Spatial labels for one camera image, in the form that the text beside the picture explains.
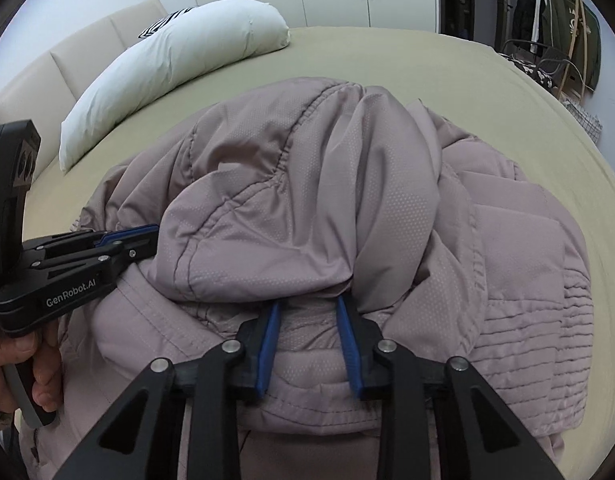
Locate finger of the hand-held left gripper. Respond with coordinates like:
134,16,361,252
32,244,158,282
24,224,160,257

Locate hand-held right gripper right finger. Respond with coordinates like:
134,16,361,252
335,294,565,480

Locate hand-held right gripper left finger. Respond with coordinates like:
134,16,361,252
52,300,283,480

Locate mauve hooded puffer coat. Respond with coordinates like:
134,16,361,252
18,76,595,480

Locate wooden clothes rack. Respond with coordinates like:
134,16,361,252
556,0,592,102

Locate person's left hand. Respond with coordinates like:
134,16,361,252
0,332,64,415

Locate large white pillow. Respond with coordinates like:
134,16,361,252
58,0,292,175

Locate beige padded headboard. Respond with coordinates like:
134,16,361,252
0,0,168,181

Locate zebra striped pillow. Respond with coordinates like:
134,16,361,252
138,6,196,40

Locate bed with olive sheet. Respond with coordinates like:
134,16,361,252
18,25,615,461

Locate white grid laundry basket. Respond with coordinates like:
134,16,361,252
562,100,603,144

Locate black white patterned cushion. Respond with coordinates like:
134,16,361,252
505,55,557,89

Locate black hanging jacket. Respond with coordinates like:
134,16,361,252
512,0,543,44

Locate white hanging garment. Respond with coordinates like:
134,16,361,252
530,0,549,44

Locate metal frame chair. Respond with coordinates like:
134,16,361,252
500,37,584,92

